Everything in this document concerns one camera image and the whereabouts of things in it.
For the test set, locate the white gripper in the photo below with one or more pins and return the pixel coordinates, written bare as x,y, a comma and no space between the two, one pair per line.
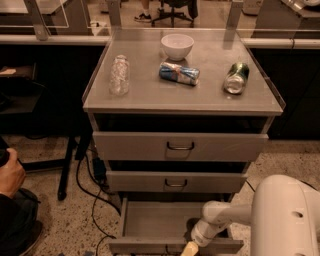
199,235

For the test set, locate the grey drawer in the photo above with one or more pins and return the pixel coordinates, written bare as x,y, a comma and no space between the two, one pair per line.
158,224
185,182
161,146

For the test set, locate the brown shoe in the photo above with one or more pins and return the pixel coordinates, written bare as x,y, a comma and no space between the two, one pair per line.
33,238

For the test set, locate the white bowl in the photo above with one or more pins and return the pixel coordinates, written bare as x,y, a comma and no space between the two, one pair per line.
177,46

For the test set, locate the green soda can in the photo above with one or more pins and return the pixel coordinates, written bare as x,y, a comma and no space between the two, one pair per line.
236,78

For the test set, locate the clear plastic bottle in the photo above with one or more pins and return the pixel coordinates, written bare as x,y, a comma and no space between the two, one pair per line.
119,76

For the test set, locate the person hand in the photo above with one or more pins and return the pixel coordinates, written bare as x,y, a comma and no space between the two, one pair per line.
12,175

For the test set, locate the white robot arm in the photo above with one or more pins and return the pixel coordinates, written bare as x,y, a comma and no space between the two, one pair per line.
284,217

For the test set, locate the black table frame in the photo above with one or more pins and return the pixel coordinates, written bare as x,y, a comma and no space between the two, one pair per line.
34,108

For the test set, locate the black power adapter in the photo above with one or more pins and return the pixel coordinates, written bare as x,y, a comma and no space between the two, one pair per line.
99,169

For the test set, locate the blue crushed can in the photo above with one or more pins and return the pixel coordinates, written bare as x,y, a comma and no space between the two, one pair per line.
179,74

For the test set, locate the grey drawer cabinet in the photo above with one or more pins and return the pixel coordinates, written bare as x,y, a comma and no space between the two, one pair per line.
153,104

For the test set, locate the black office chair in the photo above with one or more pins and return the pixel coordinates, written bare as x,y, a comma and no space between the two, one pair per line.
168,10

